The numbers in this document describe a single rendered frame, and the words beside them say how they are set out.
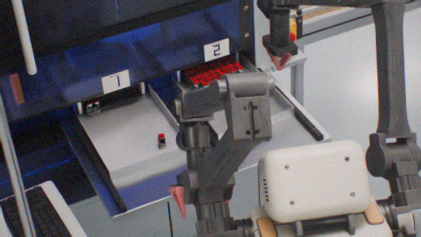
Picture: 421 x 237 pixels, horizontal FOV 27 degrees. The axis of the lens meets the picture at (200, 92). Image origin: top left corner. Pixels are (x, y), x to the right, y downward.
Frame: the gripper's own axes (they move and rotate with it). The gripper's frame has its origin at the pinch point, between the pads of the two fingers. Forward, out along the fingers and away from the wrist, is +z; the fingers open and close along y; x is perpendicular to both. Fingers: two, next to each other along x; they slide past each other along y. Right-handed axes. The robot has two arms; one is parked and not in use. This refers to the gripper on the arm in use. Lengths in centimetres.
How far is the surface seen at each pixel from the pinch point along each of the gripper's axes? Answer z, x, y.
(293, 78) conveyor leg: 42, -28, 42
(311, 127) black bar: 18.9, -5.9, -8.3
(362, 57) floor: 112, -113, 121
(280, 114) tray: 18.5, -0.4, 0.8
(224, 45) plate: 6.6, 5.2, 26.9
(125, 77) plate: 6.7, 38.7, 26.6
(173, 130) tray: 20.9, 30.2, 12.7
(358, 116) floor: 111, -85, 81
